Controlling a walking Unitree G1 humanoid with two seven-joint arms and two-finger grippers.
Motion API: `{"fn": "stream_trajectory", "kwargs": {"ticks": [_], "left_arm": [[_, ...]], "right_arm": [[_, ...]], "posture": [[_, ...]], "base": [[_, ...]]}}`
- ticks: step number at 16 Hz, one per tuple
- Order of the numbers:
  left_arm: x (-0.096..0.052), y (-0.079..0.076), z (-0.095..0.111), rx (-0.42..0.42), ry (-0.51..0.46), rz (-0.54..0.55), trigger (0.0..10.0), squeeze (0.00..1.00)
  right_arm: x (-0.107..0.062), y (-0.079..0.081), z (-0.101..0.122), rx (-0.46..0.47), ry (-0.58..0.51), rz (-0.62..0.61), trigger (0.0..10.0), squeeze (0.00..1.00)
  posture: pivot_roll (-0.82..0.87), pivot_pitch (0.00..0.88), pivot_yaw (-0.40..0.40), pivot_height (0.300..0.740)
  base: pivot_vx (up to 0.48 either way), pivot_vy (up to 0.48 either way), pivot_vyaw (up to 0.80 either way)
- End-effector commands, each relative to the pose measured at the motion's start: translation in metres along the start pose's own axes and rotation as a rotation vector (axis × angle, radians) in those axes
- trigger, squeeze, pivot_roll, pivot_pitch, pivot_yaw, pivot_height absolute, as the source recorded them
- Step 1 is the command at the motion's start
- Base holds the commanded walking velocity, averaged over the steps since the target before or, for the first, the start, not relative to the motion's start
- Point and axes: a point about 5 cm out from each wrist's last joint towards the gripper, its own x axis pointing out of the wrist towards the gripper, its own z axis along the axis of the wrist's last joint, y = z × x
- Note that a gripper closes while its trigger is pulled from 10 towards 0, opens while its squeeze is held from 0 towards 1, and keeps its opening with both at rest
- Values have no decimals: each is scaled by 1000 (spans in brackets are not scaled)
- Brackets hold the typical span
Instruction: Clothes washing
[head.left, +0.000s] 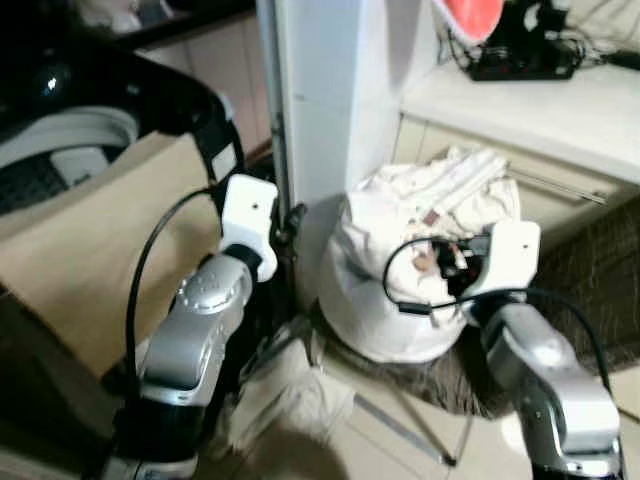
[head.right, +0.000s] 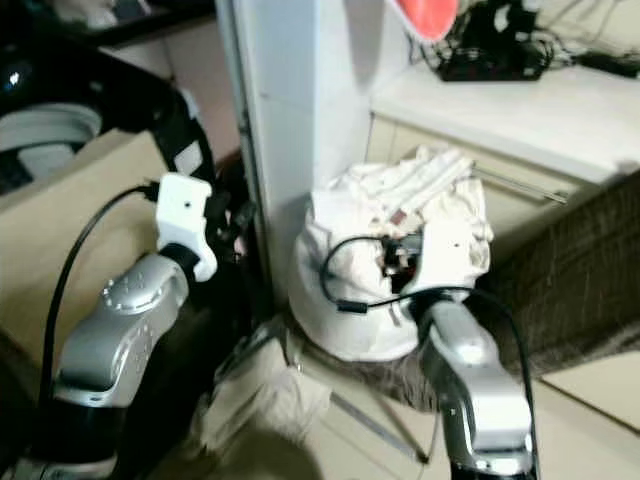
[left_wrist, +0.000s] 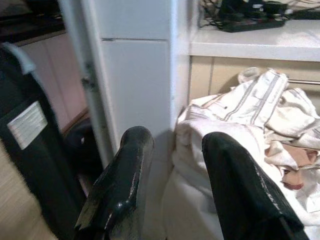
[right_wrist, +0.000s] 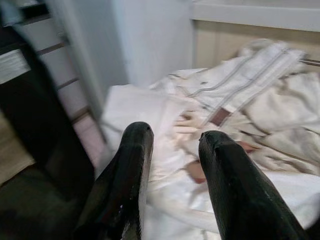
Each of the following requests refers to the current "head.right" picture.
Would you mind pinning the white laundry bag with clothes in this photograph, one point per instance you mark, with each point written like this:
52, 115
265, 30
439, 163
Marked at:
345, 230

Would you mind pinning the white upright cabinet panel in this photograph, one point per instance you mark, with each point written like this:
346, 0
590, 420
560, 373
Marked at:
310, 90

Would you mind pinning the crumpled beige cloth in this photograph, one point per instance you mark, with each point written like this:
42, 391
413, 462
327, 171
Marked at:
265, 395

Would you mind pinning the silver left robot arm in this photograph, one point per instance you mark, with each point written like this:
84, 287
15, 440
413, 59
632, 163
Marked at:
120, 335

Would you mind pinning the beige cardboard sheet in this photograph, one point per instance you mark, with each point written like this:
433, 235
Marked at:
80, 250

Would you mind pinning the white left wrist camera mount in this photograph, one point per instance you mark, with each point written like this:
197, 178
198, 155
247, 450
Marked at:
185, 215

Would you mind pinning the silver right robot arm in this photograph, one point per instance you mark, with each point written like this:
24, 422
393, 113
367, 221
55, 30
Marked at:
470, 380

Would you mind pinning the black top-loading washing machine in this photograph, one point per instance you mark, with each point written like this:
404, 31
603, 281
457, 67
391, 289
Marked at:
80, 90

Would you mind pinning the white counter with drawers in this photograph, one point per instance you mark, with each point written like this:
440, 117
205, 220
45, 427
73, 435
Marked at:
520, 115

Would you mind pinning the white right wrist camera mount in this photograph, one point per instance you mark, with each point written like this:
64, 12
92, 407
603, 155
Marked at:
450, 250

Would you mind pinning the metal floor strip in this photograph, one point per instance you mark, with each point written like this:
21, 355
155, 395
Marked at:
375, 425

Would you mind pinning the red plastic object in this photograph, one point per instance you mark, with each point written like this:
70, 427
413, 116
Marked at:
425, 15

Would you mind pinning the white crumpled cloth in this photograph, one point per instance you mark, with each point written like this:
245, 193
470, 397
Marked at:
82, 10

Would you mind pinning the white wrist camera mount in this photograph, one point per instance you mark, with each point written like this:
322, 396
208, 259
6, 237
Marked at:
185, 215
450, 250

